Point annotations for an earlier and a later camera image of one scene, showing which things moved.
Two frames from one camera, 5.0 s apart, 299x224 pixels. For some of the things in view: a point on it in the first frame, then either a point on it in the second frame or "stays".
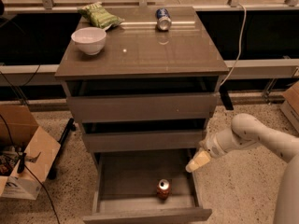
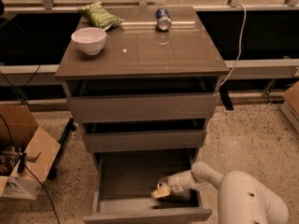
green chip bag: (99, 17) stays
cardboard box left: (27, 153) stays
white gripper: (212, 147) to (179, 185)
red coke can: (163, 189) stays
